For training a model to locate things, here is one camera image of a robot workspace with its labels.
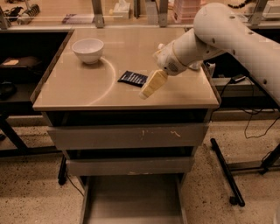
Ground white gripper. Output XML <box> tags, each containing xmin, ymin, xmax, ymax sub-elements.
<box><xmin>139</xmin><ymin>43</ymin><xmax>187</xmax><ymax>100</ymax></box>

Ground dark blue rxbar wrapper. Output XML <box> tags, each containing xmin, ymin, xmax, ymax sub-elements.
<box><xmin>118</xmin><ymin>71</ymin><xmax>148</xmax><ymax>88</ymax></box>

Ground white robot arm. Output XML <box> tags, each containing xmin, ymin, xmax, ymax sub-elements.
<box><xmin>139</xmin><ymin>3</ymin><xmax>280</xmax><ymax>104</ymax></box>

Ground top grey drawer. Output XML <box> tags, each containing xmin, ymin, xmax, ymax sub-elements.
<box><xmin>47</xmin><ymin>123</ymin><xmax>208</xmax><ymax>151</ymax></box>

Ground grey drawer cabinet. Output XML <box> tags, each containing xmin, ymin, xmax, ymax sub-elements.
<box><xmin>30</xmin><ymin>26</ymin><xmax>222</xmax><ymax>224</ymax></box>

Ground middle grey drawer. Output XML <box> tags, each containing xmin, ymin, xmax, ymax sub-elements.
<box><xmin>66</xmin><ymin>157</ymin><xmax>194</xmax><ymax>176</ymax></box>

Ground open bottom grey drawer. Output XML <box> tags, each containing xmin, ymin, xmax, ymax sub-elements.
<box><xmin>80</xmin><ymin>174</ymin><xmax>188</xmax><ymax>224</ymax></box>

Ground clear plastic water bottle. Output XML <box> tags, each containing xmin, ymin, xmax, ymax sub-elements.
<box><xmin>176</xmin><ymin>56</ymin><xmax>202</xmax><ymax>70</ymax></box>

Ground pink stacked trays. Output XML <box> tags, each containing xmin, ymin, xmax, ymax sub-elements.
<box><xmin>172</xmin><ymin>0</ymin><xmax>201</xmax><ymax>24</ymax></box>

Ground white ceramic bowl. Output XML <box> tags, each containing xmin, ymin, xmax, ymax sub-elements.
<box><xmin>72</xmin><ymin>38</ymin><xmax>104</xmax><ymax>64</ymax></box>

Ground white tissue box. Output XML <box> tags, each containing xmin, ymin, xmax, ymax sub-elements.
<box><xmin>113</xmin><ymin>0</ymin><xmax>130</xmax><ymax>19</ymax></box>

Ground black power adapter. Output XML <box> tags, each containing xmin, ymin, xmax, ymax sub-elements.
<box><xmin>230</xmin><ymin>74</ymin><xmax>246</xmax><ymax>84</ymax></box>

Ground black floor stand bar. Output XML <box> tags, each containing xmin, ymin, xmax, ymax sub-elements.
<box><xmin>210</xmin><ymin>138</ymin><xmax>245</xmax><ymax>207</ymax></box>

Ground black desk leg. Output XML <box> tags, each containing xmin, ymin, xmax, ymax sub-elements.
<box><xmin>0</xmin><ymin>114</ymin><xmax>28</xmax><ymax>154</ymax></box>

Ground black cable on floor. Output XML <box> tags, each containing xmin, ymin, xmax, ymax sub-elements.
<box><xmin>243</xmin><ymin>84</ymin><xmax>280</xmax><ymax>140</ymax></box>

